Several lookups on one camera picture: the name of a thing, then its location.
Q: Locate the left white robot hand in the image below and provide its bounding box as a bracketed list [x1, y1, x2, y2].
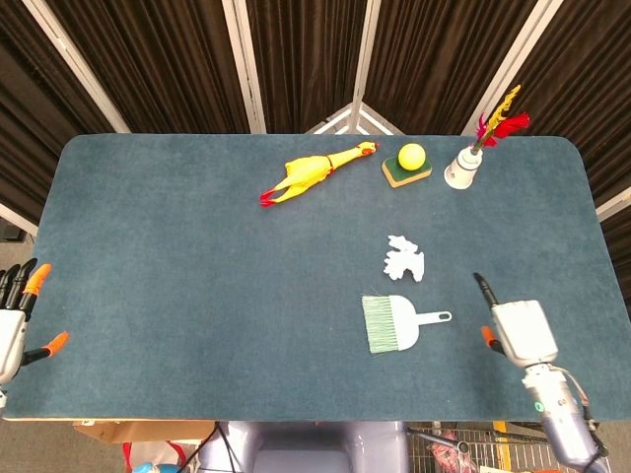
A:
[0, 257, 71, 386]

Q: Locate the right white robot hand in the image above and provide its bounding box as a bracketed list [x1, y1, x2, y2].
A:
[473, 273, 560, 369]

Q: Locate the white paper scrap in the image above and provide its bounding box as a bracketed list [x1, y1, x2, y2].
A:
[382, 235, 426, 284]

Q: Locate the yellow ball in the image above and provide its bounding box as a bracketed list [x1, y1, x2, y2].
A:
[397, 143, 427, 171]

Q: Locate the brown cardboard box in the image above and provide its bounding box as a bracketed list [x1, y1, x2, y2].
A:
[72, 419, 216, 445]

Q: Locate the white ceramic vase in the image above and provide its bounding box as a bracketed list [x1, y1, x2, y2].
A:
[443, 146, 484, 191]

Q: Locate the red and white bag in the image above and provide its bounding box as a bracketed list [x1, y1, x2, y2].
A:
[121, 440, 199, 473]

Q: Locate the blue felt table cover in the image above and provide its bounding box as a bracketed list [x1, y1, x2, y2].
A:
[1, 133, 631, 424]

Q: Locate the green and yellow sponge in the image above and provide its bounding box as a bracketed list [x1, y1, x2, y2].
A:
[381, 156, 434, 189]

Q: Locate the colourful feather bunch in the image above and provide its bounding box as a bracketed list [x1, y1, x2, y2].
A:
[472, 84, 532, 152]

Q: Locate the dark brown pleated curtain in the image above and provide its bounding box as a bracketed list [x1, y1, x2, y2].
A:
[0, 0, 119, 226]
[364, 0, 542, 136]
[46, 0, 251, 135]
[245, 0, 370, 135]
[500, 0, 631, 306]

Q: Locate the lavender robot torso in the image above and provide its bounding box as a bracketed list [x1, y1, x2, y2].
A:
[198, 421, 411, 473]

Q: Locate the yellow rubber chicken toy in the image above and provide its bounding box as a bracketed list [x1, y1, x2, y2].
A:
[259, 141, 382, 209]

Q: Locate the right arm wrist cable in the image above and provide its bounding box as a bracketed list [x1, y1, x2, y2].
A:
[551, 364, 610, 457]

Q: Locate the metal wire basket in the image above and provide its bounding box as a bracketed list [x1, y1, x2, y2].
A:
[405, 421, 559, 473]

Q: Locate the black torso cable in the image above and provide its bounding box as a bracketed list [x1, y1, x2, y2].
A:
[211, 421, 244, 473]

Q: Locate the white screen frame post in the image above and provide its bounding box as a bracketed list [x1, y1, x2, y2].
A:
[221, 0, 268, 135]
[305, 0, 406, 136]
[459, 0, 564, 137]
[21, 0, 132, 135]

